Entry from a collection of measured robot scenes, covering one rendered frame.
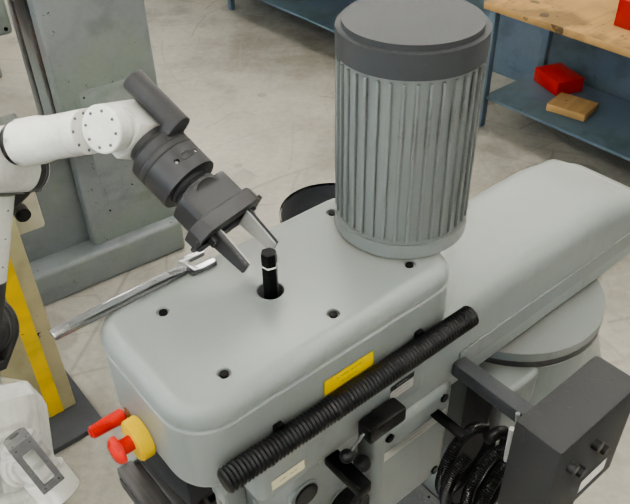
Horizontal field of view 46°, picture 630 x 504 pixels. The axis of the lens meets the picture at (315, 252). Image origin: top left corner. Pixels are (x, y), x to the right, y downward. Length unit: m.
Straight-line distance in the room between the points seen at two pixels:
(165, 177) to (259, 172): 3.86
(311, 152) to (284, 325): 4.10
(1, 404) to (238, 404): 0.51
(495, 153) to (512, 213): 3.71
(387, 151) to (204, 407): 0.40
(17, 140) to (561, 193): 0.97
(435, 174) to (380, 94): 0.14
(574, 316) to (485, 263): 0.30
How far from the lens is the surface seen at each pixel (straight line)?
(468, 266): 1.28
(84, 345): 3.79
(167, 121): 1.00
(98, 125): 1.01
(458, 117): 0.98
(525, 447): 1.12
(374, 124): 0.96
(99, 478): 3.25
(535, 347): 1.44
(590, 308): 1.56
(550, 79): 5.45
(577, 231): 1.43
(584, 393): 1.16
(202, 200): 0.98
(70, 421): 3.43
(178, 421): 0.90
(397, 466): 1.34
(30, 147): 1.14
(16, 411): 1.30
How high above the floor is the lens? 2.56
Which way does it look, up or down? 38 degrees down
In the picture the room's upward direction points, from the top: 1 degrees counter-clockwise
